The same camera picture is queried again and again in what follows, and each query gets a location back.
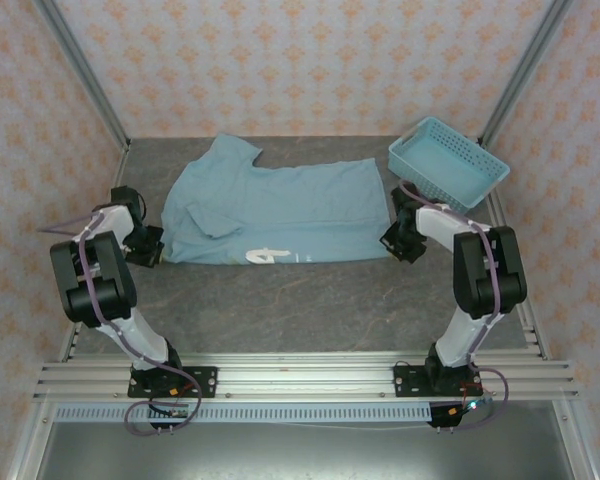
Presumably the light blue plastic basket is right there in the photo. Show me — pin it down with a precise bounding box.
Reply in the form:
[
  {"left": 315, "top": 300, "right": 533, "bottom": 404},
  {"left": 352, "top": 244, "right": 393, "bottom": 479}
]
[{"left": 388, "top": 117, "right": 511, "bottom": 212}]

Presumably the grey slotted cable duct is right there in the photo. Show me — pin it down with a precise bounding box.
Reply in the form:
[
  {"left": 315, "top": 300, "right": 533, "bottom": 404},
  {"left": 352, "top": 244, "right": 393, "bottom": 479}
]
[{"left": 53, "top": 403, "right": 434, "bottom": 424}]

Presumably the aluminium base rail beam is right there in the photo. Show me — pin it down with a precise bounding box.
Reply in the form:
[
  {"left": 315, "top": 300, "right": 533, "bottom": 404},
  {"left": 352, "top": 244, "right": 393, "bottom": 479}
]
[{"left": 33, "top": 352, "right": 579, "bottom": 401}]

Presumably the light blue t-shirt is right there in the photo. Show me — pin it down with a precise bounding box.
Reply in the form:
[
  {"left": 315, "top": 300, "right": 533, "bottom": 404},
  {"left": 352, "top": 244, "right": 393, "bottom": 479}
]
[{"left": 160, "top": 132, "right": 391, "bottom": 266}]

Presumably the aluminium frame post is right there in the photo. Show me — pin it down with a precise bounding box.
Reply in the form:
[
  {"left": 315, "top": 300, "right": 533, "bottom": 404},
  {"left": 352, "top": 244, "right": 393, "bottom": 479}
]
[
  {"left": 33, "top": 0, "right": 132, "bottom": 154},
  {"left": 479, "top": 0, "right": 576, "bottom": 144}
]

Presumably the grey metal panel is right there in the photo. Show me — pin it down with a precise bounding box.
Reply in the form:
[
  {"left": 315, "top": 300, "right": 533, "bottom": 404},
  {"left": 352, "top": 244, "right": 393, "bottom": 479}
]
[{"left": 29, "top": 420, "right": 584, "bottom": 480}]

